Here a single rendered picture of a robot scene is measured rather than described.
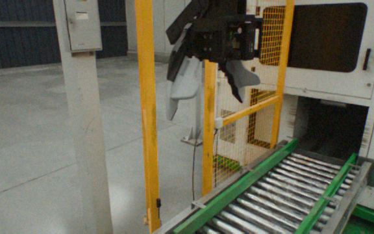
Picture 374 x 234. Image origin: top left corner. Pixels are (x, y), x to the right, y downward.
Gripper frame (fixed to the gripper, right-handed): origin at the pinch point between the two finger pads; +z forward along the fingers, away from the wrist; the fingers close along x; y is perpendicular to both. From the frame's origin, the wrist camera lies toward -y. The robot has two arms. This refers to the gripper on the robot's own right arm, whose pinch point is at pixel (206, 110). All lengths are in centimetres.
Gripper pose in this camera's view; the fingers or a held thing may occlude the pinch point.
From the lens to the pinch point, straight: 45.3
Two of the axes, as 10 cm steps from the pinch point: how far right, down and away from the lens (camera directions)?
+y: 6.0, 2.6, -7.6
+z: 0.1, 9.4, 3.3
